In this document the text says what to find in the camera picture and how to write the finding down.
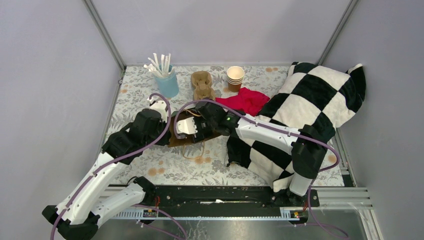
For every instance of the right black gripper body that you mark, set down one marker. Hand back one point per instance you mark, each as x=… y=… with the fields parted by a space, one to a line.
x=204 y=127

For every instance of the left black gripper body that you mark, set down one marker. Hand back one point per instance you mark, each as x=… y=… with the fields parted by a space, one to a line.
x=164 y=140

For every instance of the green brown paper bag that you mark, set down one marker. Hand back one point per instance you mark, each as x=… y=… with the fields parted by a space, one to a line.
x=188 y=139

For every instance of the brown cardboard cup carrier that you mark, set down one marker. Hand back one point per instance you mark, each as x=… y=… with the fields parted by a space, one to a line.
x=202 y=84

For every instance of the stack of brown paper cups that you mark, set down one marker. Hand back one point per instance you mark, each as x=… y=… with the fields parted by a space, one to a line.
x=235 y=77

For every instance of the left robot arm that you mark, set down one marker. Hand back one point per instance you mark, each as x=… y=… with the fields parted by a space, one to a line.
x=82 y=213

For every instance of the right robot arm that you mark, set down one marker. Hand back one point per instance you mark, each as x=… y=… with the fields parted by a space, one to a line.
x=275 y=139

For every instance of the red cloth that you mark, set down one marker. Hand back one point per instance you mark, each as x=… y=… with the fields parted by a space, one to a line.
x=247 y=101

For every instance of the light blue straw cup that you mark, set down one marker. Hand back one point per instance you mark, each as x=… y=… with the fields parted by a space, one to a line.
x=168 y=86

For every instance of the floral table mat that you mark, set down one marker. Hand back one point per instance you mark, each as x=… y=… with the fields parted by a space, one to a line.
x=197 y=164

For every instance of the black white checkered blanket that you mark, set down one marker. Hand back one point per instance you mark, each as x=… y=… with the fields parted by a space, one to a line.
x=313 y=102

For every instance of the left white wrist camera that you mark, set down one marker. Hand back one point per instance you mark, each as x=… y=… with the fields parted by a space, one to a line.
x=159 y=106

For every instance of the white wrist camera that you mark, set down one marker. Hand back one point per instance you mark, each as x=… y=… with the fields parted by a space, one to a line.
x=159 y=106
x=186 y=126

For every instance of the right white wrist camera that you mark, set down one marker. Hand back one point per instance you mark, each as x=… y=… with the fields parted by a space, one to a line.
x=186 y=126

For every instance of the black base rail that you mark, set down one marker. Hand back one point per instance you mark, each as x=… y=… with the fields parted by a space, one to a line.
x=225 y=201

